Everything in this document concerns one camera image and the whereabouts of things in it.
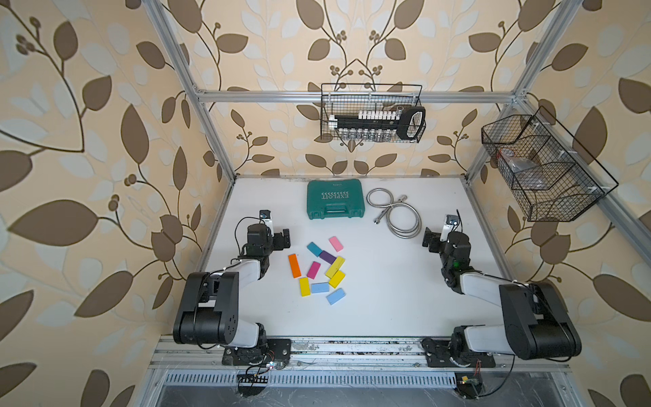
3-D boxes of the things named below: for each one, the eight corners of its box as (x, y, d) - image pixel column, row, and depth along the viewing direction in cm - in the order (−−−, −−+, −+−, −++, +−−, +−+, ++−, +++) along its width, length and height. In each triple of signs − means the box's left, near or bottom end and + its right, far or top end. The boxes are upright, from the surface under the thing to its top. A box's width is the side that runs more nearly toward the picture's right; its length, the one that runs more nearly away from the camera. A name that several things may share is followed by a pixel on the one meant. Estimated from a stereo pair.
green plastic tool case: (306, 219, 107) (305, 211, 103) (309, 186, 120) (308, 178, 116) (363, 219, 107) (364, 211, 103) (360, 186, 120) (361, 178, 116)
